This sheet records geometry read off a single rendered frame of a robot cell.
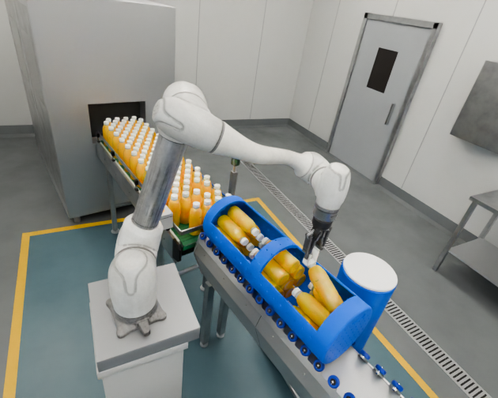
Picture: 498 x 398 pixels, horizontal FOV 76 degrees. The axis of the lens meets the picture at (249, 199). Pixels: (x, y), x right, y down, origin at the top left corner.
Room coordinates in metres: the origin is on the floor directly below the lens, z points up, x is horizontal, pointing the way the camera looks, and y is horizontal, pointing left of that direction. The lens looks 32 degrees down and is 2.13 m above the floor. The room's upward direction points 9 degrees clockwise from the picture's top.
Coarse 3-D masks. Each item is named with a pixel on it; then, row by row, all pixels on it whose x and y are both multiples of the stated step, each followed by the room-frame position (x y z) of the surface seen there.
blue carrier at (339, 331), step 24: (216, 216) 1.40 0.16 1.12; (216, 240) 1.26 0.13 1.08; (288, 240) 1.17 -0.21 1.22; (240, 264) 1.10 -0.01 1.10; (264, 264) 1.03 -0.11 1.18; (264, 288) 0.97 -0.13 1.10; (336, 288) 1.03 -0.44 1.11; (288, 312) 0.86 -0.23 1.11; (336, 312) 0.80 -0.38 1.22; (360, 312) 0.81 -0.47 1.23; (312, 336) 0.76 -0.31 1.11; (336, 336) 0.73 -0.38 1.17
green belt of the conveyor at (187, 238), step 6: (126, 174) 2.08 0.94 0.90; (132, 180) 2.00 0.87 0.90; (174, 228) 1.52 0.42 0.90; (180, 228) 1.53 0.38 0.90; (186, 228) 1.54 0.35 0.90; (186, 234) 1.49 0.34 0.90; (180, 240) 1.42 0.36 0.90; (186, 240) 1.43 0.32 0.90; (192, 240) 1.44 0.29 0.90; (186, 246) 1.40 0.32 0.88; (192, 246) 1.43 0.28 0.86
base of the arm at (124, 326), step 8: (112, 304) 0.78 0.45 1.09; (112, 312) 0.75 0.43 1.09; (152, 312) 0.76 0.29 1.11; (160, 312) 0.78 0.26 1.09; (120, 320) 0.71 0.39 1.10; (128, 320) 0.71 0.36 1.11; (136, 320) 0.71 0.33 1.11; (144, 320) 0.72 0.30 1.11; (152, 320) 0.74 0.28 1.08; (160, 320) 0.76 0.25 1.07; (120, 328) 0.69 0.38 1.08; (128, 328) 0.70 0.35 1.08; (136, 328) 0.70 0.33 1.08; (144, 328) 0.70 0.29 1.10; (120, 336) 0.67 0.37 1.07
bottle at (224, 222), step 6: (222, 216) 1.37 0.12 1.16; (228, 216) 1.39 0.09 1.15; (222, 222) 1.34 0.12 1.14; (228, 222) 1.33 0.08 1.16; (234, 222) 1.34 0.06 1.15; (222, 228) 1.32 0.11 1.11; (228, 228) 1.29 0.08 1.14; (234, 228) 1.28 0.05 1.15; (240, 228) 1.29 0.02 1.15; (228, 234) 1.27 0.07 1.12; (234, 234) 1.26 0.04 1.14; (240, 234) 1.25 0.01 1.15; (234, 240) 1.25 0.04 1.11; (240, 240) 1.23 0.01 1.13
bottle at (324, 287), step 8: (312, 264) 0.99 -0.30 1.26; (312, 272) 0.96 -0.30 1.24; (320, 272) 0.95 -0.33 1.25; (312, 280) 0.94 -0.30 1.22; (320, 280) 0.93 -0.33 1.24; (328, 280) 0.94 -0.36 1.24; (320, 288) 0.91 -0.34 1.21; (328, 288) 0.91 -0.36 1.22; (320, 296) 0.90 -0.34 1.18; (328, 296) 0.89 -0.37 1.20; (336, 296) 0.89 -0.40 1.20; (328, 304) 0.87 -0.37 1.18; (336, 304) 0.86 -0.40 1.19
